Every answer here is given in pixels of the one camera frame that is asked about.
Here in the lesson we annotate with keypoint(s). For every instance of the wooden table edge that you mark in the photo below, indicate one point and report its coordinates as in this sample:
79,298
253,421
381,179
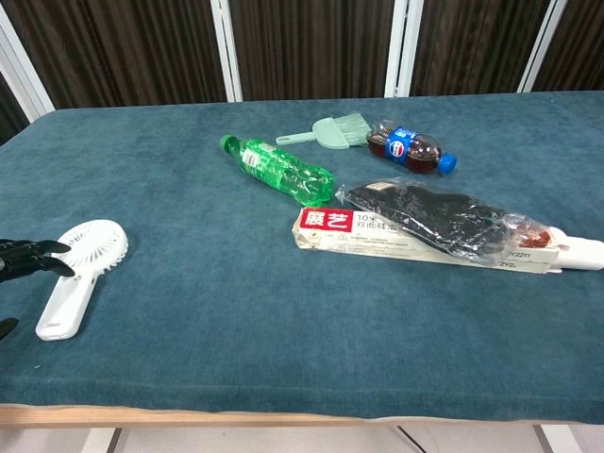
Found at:
189,417

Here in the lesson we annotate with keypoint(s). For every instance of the black cloth in plastic bag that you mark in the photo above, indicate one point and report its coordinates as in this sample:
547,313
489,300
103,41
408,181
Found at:
424,217

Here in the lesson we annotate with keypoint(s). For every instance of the teal table cloth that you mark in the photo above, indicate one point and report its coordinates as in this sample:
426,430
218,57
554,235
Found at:
236,283

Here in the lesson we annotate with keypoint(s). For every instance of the green plastic bottle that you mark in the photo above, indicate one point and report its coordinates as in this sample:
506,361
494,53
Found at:
278,169

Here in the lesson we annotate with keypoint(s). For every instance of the cola bottle with blue cap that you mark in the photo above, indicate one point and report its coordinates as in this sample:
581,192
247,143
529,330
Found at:
408,148

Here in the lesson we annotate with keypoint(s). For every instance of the white handheld fan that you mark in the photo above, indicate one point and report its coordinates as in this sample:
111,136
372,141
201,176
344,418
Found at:
89,250

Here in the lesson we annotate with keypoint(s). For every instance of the dark folding screen with white frames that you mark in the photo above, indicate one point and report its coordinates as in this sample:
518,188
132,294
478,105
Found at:
302,47

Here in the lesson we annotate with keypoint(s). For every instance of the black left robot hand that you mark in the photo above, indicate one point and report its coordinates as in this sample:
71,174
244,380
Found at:
28,258

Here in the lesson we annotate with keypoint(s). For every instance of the light green hand brush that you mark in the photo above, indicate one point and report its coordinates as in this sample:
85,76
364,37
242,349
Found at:
347,127

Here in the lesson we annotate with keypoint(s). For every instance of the white box with red label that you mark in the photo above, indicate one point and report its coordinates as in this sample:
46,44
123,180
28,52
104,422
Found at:
358,236

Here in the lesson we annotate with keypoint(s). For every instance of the white roll tube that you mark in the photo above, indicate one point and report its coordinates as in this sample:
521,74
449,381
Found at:
582,252

